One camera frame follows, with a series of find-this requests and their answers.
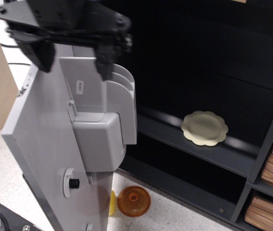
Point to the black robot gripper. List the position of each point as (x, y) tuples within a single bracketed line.
[(37, 24)]

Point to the grey toy fridge door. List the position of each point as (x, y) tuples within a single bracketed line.
[(68, 131)]

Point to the dark grey fridge cabinet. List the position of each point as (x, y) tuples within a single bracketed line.
[(202, 55)]

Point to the cream scalloped plate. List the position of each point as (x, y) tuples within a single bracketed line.
[(204, 128)]

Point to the yellow toy bell pepper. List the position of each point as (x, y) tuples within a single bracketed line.
[(112, 204)]

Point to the orange translucent plastic lid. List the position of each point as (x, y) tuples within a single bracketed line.
[(134, 201)]

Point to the lower wicker basket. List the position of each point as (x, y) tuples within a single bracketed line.
[(260, 213)]

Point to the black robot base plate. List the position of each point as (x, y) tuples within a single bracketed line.
[(17, 222)]

